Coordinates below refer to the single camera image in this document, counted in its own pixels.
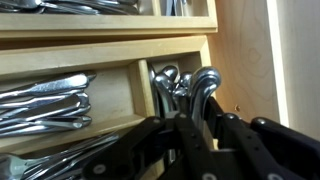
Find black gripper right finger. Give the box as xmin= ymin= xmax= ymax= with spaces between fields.
xmin=203 ymin=96 xmax=320 ymax=180

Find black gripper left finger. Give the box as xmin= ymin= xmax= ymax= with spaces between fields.
xmin=83 ymin=113 xmax=218 ymax=180

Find wooden cutlery tray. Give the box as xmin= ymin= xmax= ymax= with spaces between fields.
xmin=0 ymin=0 xmax=219 ymax=39
xmin=0 ymin=34 xmax=216 ymax=180

